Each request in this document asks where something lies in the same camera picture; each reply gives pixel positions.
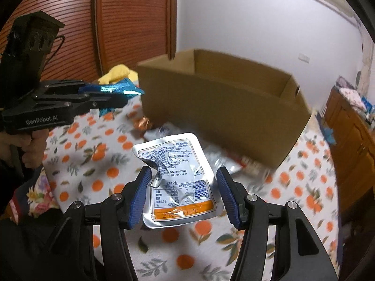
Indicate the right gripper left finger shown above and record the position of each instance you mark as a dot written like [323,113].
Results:
[72,239]

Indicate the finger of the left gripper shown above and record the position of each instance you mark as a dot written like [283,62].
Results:
[63,86]
[84,102]

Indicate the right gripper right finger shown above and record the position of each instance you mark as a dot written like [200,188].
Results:
[299,253]

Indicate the blue foil snack packet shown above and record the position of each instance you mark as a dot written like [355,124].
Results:
[124,87]

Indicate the silver back label pouch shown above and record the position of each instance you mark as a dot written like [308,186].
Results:
[184,189]

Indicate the copper foil snack packet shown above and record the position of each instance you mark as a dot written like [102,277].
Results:
[143,124]

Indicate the white blue duck snack bag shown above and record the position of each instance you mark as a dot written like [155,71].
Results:
[166,129]

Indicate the white red edged packet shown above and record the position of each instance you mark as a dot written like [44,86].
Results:
[219,157]

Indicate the left hand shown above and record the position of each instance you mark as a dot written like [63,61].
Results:
[33,147]

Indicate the wooden louvre wardrobe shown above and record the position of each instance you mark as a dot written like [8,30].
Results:
[99,34]

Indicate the floral quilt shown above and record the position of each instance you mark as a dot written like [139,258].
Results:
[32,199]

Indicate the wooden sideboard cabinet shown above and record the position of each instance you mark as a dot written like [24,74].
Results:
[353,153]

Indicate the brown cardboard box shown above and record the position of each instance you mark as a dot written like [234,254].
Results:
[243,106]

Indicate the folded floral cloth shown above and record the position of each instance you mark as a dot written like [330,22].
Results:
[353,98]

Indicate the cream curtain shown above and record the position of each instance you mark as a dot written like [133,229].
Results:
[367,55]

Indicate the white wall switch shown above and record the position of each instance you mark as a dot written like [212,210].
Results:
[303,58]

